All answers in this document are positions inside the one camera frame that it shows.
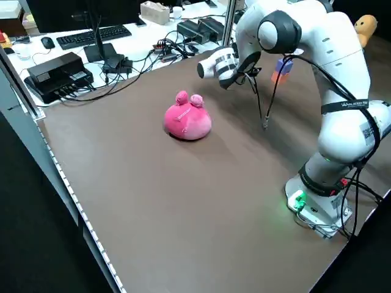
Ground orange foam block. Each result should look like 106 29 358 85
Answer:
271 71 288 87

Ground purple foam block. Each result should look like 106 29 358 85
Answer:
274 57 294 76

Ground black power supply brick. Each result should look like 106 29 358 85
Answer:
197 16 225 40
177 19 204 44

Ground pink plush toy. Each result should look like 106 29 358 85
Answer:
163 89 213 142

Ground usb hub with plugs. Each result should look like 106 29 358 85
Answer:
152 40 177 62

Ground beige tissue box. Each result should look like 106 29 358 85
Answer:
139 0 170 26

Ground yellow plush toy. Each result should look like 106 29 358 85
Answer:
353 14 378 48

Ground small black power adapter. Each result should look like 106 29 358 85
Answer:
103 54 134 76

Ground black keyboard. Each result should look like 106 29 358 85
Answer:
56 24 133 51

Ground black computer monitor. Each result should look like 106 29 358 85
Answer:
25 0 142 63

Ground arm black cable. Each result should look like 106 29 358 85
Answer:
249 53 382 196

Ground aluminium profile post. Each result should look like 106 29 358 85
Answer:
222 0 238 47

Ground black desk cable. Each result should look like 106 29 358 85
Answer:
57 60 159 103

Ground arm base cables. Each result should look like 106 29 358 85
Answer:
338 170 386 239

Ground black network switch box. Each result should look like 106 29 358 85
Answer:
26 51 95 105

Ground aluminium table frame rail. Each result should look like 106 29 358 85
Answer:
0 45 128 293

